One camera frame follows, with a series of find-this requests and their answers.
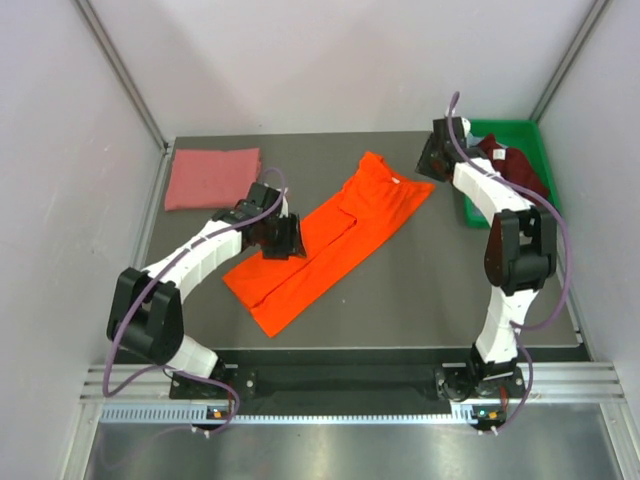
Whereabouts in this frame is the purple cable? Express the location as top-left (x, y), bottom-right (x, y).
top-left (444, 91), bottom-right (572, 434)
top-left (102, 167), bottom-right (290, 436)

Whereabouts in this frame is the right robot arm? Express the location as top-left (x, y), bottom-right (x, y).
top-left (416, 117), bottom-right (557, 401)

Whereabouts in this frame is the green plastic bin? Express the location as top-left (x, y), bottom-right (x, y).
top-left (467, 119), bottom-right (560, 209)

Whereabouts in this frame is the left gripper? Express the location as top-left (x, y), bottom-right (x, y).
top-left (260, 211), bottom-right (305, 260)

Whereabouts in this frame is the corner aluminium post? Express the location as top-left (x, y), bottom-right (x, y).
top-left (529, 0), bottom-right (613, 124)
top-left (71, 0), bottom-right (168, 151)

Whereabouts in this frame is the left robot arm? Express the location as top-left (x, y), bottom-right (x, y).
top-left (106, 182), bottom-right (306, 397)

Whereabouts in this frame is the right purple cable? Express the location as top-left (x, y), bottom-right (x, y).
top-left (444, 91), bottom-right (572, 434)

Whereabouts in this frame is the left corner aluminium post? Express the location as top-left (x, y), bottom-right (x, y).
top-left (71, 0), bottom-right (168, 151)

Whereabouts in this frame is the orange t-shirt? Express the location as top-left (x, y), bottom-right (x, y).
top-left (223, 152), bottom-right (435, 337)

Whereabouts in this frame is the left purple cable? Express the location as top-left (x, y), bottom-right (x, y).
top-left (102, 167), bottom-right (290, 436)

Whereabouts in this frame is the right corner aluminium post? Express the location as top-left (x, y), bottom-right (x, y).
top-left (529, 0), bottom-right (613, 124)

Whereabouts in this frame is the maroon t-shirt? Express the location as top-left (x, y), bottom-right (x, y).
top-left (477, 134), bottom-right (550, 198)

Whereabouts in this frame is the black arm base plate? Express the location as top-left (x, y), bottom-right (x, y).
top-left (168, 363), bottom-right (526, 402)

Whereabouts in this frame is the grey slotted cable duct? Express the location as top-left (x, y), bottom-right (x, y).
top-left (100, 403), bottom-right (501, 426)

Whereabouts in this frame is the folded pink t-shirt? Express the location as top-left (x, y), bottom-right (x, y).
top-left (164, 148), bottom-right (261, 211)

